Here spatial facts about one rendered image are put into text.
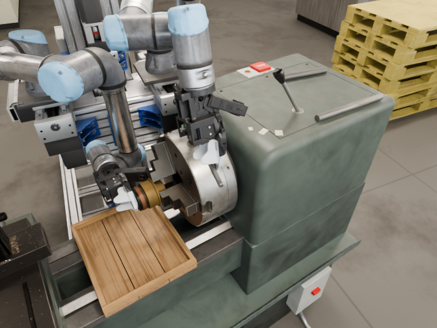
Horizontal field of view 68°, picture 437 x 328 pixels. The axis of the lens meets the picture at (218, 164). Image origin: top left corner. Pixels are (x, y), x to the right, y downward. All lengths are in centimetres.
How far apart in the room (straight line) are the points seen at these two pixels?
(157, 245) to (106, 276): 18
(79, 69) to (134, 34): 31
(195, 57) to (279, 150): 38
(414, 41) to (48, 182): 321
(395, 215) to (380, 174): 44
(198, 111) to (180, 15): 19
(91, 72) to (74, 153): 57
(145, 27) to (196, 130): 24
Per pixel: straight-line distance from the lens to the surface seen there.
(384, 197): 279
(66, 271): 122
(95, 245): 120
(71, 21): 161
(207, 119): 70
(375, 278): 229
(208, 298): 142
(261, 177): 92
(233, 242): 116
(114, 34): 77
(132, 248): 116
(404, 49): 336
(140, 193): 99
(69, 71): 102
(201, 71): 67
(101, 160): 114
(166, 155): 102
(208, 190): 93
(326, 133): 102
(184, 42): 66
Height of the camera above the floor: 180
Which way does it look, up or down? 40 degrees down
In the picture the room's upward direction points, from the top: straight up
